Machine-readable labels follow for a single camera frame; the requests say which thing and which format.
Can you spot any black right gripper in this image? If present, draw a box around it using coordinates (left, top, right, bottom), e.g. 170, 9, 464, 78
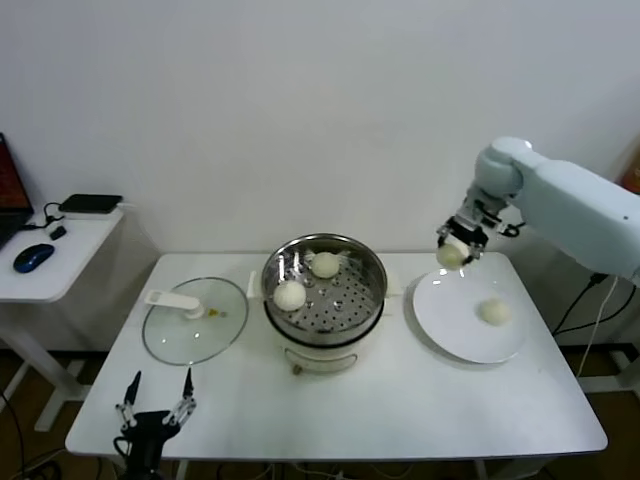
435, 215, 490, 269

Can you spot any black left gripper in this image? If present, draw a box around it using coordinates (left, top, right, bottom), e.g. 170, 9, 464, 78
114, 366, 198, 444

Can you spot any white steamed baozi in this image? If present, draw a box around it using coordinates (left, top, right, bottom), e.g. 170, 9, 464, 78
272, 280, 307, 312
435, 242, 471, 274
310, 251, 340, 280
479, 297, 513, 326

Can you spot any stainless steel steamer basket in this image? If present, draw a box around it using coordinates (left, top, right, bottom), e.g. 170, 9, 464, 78
247, 233, 404, 346

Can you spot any white round plate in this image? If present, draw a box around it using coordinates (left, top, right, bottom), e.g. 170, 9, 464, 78
410, 269, 530, 365
402, 277, 501, 365

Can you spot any white side table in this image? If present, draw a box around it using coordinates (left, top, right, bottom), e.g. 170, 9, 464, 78
0, 199, 161, 432

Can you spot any white electric cooker base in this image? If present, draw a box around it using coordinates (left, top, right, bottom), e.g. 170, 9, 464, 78
264, 299, 399, 376

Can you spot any blue computer mouse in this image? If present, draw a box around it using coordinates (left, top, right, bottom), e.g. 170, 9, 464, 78
12, 243, 56, 275

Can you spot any orange brown packet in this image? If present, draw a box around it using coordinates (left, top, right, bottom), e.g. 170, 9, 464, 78
622, 149, 640, 194

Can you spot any black flat box device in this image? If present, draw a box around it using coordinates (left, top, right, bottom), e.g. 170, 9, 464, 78
58, 193, 124, 215

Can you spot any black laptop with red screen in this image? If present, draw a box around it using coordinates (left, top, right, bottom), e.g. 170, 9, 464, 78
0, 132, 35, 249

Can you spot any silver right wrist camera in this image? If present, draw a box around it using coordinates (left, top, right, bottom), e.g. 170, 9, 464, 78
459, 197, 504, 227

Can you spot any glass lid with white handle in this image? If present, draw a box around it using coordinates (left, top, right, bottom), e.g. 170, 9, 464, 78
141, 277, 250, 367

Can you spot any black hanging cable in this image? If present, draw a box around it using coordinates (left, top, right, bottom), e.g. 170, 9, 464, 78
553, 272, 621, 336

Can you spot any white hanging cable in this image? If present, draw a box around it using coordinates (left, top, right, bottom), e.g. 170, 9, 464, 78
577, 274, 621, 379

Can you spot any black cable with adapter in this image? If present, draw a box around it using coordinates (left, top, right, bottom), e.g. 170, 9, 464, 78
18, 202, 69, 240

